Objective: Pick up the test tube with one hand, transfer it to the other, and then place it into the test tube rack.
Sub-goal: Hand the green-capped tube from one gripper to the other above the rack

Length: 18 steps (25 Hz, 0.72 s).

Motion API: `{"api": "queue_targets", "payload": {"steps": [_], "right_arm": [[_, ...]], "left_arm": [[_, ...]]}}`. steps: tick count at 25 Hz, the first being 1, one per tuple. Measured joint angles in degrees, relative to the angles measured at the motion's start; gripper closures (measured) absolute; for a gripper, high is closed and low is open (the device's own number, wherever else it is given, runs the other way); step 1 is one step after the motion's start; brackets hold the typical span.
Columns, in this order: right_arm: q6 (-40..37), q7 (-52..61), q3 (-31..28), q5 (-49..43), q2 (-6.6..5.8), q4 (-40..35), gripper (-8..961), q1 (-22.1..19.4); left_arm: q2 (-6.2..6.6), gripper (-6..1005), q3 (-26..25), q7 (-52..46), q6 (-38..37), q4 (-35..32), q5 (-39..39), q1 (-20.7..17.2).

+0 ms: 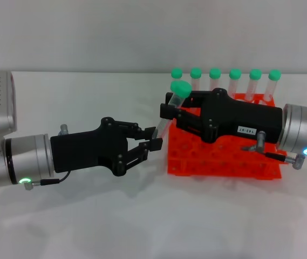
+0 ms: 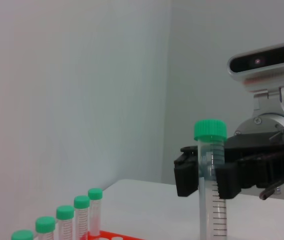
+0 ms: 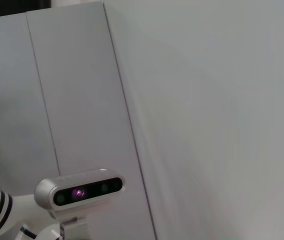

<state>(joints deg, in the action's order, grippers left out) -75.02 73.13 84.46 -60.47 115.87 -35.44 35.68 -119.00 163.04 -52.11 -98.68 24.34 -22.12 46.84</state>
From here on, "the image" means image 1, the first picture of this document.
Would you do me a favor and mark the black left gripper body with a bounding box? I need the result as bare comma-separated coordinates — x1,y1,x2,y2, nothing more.
50,117,129,178

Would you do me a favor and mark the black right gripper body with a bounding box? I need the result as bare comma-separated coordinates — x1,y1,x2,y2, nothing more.
200,87,283,144

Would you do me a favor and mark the orange test tube rack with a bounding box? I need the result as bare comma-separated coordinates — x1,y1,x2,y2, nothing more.
166,93,282,181

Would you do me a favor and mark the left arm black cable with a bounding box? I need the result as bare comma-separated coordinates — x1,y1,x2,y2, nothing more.
21,171,70,191

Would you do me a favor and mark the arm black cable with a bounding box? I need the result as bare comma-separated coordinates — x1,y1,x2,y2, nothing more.
241,131,306,169
21,171,70,191

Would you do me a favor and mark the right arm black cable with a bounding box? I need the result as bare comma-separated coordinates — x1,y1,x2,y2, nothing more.
241,131,306,169

